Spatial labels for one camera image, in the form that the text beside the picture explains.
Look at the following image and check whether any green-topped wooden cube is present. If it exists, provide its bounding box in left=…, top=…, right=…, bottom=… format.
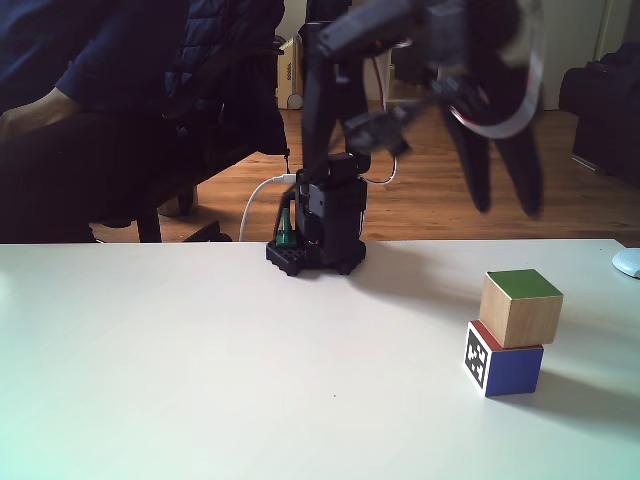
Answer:
left=478, top=268, right=565, bottom=350

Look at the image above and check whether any red-topped wooden cube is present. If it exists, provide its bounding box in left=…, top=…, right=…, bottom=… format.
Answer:
left=463, top=319, right=545, bottom=399

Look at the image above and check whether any person's hand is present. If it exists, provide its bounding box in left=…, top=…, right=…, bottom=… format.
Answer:
left=0, top=90, right=81, bottom=145

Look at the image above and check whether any white framed mirror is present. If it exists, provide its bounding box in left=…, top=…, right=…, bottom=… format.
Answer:
left=387, top=47, right=444, bottom=104

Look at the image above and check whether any black sofa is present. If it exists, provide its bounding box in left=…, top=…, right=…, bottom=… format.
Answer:
left=558, top=42, right=640, bottom=189

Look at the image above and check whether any white door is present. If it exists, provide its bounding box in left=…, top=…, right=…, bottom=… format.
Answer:
left=542, top=0, right=609, bottom=112

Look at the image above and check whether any white round device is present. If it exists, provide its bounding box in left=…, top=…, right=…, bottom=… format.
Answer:
left=611, top=248, right=640, bottom=280

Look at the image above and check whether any dark quilted jacket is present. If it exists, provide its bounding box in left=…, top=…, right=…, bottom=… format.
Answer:
left=164, top=0, right=291, bottom=157

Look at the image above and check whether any black chair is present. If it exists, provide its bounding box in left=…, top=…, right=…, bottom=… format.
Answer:
left=87, top=149, right=261, bottom=245

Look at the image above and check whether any person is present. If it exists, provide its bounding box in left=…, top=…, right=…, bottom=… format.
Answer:
left=0, top=0, right=201, bottom=245

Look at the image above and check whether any red white black servo cable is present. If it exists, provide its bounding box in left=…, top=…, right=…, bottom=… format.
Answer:
left=447, top=0, right=546, bottom=139
left=362, top=155, right=400, bottom=186

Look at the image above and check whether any black gripper camera mount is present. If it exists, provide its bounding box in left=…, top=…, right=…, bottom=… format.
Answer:
left=344, top=102, right=414, bottom=157

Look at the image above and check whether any white power cable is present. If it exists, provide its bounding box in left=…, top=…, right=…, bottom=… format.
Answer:
left=238, top=173, right=301, bottom=244

